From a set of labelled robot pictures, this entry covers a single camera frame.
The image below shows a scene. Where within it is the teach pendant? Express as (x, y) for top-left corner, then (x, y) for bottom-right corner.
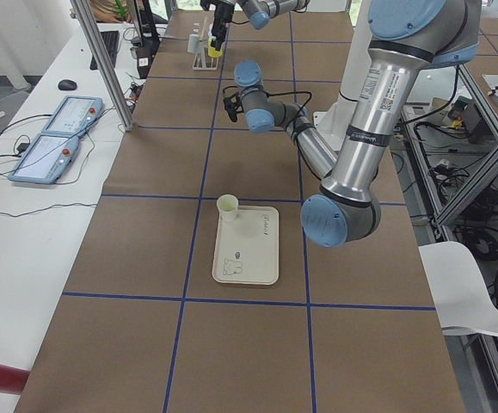
(42, 96), (103, 137)
(8, 133), (80, 185)

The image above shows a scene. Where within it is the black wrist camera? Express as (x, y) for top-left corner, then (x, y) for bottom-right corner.
(223, 93), (240, 123)

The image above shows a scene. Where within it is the black computer mouse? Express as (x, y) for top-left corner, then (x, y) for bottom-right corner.
(58, 79), (77, 91)

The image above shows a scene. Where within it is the white chair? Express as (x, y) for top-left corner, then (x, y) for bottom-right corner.
(419, 241), (498, 337)

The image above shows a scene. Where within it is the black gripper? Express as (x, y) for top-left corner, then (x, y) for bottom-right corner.
(200, 0), (234, 51)

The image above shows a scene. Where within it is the yellow plastic cup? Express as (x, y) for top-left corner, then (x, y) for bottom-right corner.
(207, 39), (223, 59)

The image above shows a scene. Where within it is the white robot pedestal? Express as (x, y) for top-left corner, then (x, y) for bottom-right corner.
(316, 0), (372, 152)

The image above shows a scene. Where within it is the white wire cup rack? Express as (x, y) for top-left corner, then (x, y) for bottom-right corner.
(191, 17), (222, 71)

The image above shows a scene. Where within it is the lower teach pendant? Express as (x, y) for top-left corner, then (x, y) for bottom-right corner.
(8, 133), (80, 185)

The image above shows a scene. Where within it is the white bear tray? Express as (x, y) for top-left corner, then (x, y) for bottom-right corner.
(212, 206), (280, 286)

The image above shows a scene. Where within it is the upper teach pendant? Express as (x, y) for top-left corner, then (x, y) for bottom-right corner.
(42, 96), (103, 137)

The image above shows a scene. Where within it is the grey plastic cup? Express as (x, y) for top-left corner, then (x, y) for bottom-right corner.
(188, 34), (200, 54)

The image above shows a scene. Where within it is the pale green plastic cup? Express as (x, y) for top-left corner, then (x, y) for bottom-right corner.
(216, 194), (238, 222)

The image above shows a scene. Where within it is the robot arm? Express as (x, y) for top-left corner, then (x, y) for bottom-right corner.
(234, 1), (482, 247)
(200, 0), (310, 51)

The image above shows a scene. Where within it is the black keyboard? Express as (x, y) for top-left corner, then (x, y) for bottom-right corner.
(100, 30), (120, 67)

